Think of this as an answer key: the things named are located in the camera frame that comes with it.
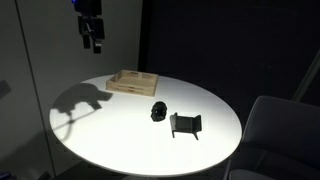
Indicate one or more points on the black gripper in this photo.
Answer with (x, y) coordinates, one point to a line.
(91, 26)

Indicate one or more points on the black lumpy object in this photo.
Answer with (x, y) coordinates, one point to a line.
(159, 111)

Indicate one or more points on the light wooden slotted tray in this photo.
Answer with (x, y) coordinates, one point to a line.
(133, 87)

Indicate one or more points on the grey plastic chair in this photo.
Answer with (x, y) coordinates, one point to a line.
(280, 133)

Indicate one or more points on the grey slanted pole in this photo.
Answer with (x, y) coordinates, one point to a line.
(305, 76)

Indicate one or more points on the black angled bracket stand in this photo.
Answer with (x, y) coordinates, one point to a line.
(185, 124)

